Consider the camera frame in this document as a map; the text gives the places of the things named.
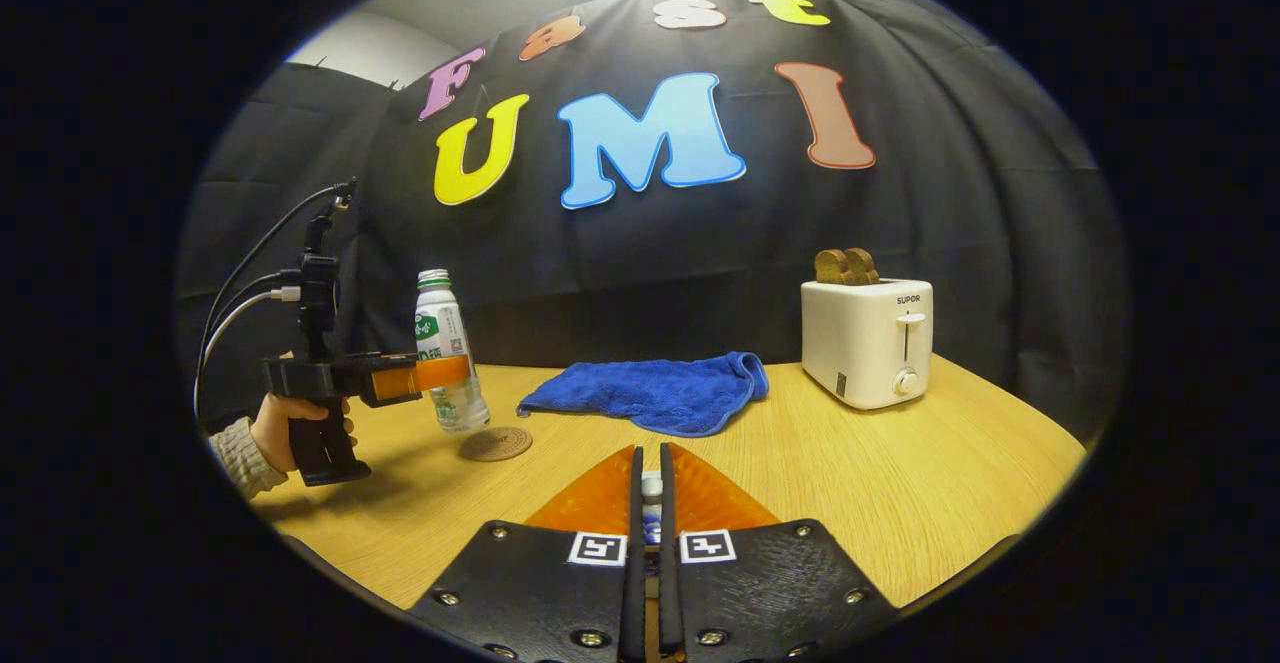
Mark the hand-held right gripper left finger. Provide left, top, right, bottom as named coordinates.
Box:
left=405, top=446, right=647, bottom=663

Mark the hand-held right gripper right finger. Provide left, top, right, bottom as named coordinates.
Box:
left=658, top=443, right=901, bottom=663

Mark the white plastic water bottle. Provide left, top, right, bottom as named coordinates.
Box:
left=415, top=269, right=492, bottom=434

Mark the round cork coaster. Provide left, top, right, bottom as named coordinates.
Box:
left=458, top=427, right=534, bottom=462

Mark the blue towel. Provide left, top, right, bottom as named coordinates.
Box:
left=516, top=351, right=770, bottom=438

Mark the white toaster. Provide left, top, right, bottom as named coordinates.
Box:
left=800, top=278, right=935, bottom=411

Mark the black backdrop cloth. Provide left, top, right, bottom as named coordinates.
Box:
left=175, top=0, right=1126, bottom=444

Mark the white cable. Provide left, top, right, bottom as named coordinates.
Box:
left=193, top=286, right=303, bottom=419

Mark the black cable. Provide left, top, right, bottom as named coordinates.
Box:
left=198, top=181, right=356, bottom=364

